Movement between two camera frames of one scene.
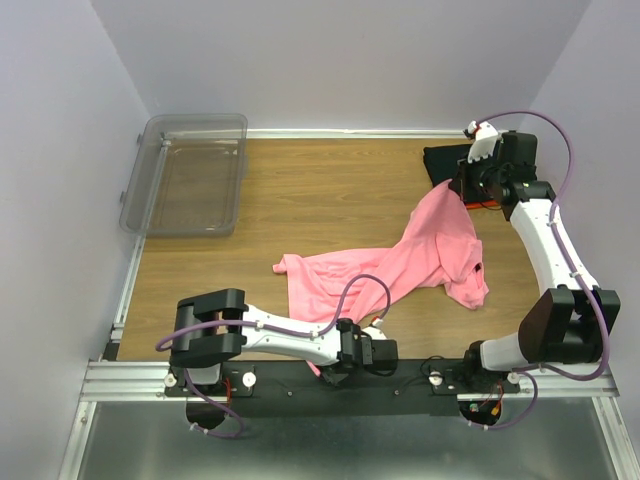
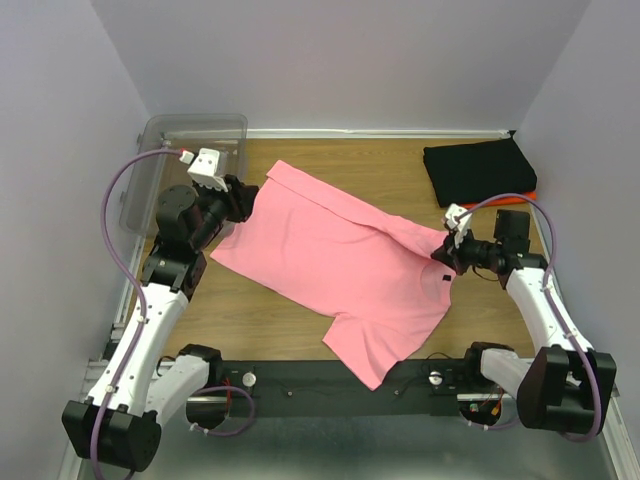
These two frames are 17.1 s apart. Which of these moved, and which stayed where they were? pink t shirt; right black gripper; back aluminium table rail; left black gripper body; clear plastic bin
Moved: right black gripper; pink t shirt; left black gripper body
Stayed: back aluminium table rail; clear plastic bin
